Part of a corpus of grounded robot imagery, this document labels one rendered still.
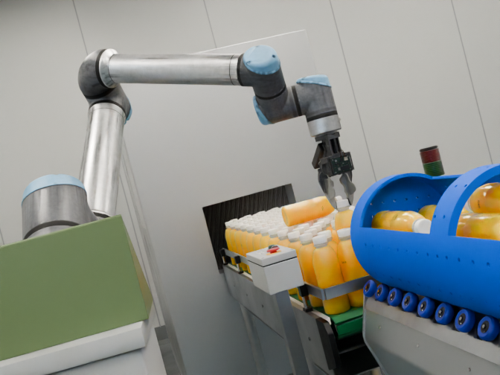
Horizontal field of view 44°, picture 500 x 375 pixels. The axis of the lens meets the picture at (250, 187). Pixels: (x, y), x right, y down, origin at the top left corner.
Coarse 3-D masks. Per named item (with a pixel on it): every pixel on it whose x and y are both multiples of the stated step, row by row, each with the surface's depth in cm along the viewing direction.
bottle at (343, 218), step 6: (336, 210) 178; (342, 210) 178; (348, 210) 178; (336, 216) 178; (342, 216) 177; (348, 216) 176; (336, 222) 178; (342, 222) 176; (348, 222) 176; (336, 228) 178
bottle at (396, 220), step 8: (376, 216) 152; (384, 216) 148; (392, 216) 144; (400, 216) 140; (408, 216) 138; (416, 216) 137; (376, 224) 150; (384, 224) 146; (392, 224) 142; (400, 224) 138; (408, 224) 137
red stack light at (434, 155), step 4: (436, 148) 205; (424, 152) 204; (428, 152) 204; (432, 152) 204; (436, 152) 204; (420, 156) 207; (424, 156) 205; (428, 156) 204; (432, 156) 204; (436, 156) 204; (440, 156) 206; (424, 160) 205; (428, 160) 204; (432, 160) 204; (436, 160) 204
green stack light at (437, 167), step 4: (440, 160) 205; (424, 164) 206; (428, 164) 204; (432, 164) 204; (436, 164) 204; (440, 164) 204; (424, 168) 206; (428, 168) 205; (432, 168) 204; (436, 168) 204; (440, 168) 204; (424, 172) 207; (428, 172) 205; (432, 172) 204; (436, 172) 204; (440, 172) 204; (444, 172) 205
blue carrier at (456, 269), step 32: (384, 192) 155; (416, 192) 157; (448, 192) 114; (352, 224) 152; (448, 224) 109; (384, 256) 136; (416, 256) 120; (448, 256) 108; (480, 256) 99; (416, 288) 130; (448, 288) 114; (480, 288) 102
